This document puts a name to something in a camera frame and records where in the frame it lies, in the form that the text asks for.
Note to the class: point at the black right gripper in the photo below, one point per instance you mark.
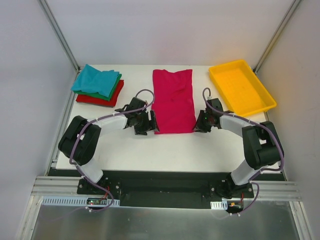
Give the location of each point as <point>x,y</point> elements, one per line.
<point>201,122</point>

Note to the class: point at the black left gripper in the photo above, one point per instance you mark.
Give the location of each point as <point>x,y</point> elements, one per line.
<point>148,122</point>

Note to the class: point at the pink t shirt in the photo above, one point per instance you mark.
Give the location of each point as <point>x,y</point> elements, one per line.
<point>174,104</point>

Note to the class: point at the yellow plastic tray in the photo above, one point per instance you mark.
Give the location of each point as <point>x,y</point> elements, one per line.
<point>241,90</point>

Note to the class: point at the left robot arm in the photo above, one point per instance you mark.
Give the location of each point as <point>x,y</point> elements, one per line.
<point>80,140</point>

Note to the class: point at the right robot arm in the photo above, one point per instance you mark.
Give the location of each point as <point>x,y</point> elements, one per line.
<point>261,145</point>

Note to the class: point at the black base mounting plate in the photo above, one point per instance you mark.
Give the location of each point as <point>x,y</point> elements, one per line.
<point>155,189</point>

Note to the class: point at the folded green t shirt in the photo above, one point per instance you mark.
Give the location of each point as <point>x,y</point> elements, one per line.
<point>110,90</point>

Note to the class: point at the folded red t shirt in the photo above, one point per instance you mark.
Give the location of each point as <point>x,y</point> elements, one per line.
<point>81,98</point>

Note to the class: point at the folded teal t shirt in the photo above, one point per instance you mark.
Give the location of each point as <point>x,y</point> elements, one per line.
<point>92,80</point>

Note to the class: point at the white slotted cable duct right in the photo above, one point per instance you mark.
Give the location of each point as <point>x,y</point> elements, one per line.
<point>219,205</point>

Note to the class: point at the white slotted cable duct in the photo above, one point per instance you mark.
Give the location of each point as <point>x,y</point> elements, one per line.
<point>79,201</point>
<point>219,205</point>

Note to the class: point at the aluminium left side rail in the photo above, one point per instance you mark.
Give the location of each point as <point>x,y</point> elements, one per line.
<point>63,101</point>

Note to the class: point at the white slotted cable duct left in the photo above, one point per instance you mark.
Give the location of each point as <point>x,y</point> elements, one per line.
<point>79,201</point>

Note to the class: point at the aluminium front rail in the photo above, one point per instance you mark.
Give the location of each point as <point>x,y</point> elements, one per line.
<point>285,191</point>

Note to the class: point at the aluminium corner post right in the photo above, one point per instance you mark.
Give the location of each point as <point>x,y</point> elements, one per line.
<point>293,7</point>

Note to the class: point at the aluminium corner post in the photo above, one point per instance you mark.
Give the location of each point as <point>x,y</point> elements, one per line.
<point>293,7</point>
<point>59,34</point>

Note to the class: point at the aluminium corner post left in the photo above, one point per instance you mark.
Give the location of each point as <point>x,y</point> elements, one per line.
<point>59,34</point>

